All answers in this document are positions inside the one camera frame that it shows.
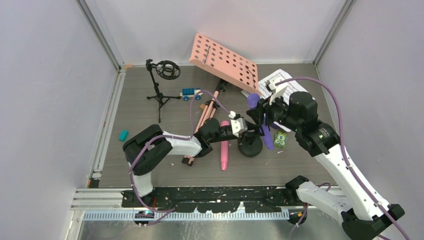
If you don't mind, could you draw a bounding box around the blue white toy car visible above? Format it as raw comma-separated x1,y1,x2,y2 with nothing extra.
179,88,203,101

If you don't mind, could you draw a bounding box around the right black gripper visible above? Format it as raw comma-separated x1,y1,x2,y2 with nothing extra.
247,88,303,132

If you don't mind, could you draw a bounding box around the green owl number tile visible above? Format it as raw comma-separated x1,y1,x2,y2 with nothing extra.
273,131,288,148

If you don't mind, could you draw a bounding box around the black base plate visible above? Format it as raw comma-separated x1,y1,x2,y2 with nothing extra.
120,186,306,214

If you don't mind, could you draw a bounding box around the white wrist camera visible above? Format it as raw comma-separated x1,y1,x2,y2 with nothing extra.
228,111,248,137
265,75,289,105

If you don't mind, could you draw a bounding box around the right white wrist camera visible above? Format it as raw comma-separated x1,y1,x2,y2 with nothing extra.
265,75,289,105

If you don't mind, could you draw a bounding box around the pink microphone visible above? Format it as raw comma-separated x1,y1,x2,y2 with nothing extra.
220,140,229,171

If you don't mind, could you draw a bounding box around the slotted cable duct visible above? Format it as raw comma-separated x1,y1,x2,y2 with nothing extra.
82,209,290,222

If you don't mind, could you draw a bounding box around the teal block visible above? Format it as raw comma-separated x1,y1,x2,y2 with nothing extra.
118,130,129,142

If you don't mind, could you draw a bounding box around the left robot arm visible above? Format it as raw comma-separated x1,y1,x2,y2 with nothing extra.
122,117,264,207

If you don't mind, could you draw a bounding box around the black tripod shock mount stand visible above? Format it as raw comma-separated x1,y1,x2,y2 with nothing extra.
145,59,181,123

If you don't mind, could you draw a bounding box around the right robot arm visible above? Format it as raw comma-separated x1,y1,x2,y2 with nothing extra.
247,91,405,240

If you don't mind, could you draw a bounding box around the purple microphone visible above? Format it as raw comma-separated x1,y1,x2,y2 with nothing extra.
247,93,274,150

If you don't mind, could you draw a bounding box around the black round base mic stand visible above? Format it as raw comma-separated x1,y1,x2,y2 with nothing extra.
237,138,263,158

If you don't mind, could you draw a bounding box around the pink music stand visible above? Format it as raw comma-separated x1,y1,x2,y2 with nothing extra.
181,33,263,167

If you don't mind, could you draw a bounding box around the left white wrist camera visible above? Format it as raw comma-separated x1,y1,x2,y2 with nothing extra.
228,111,248,137

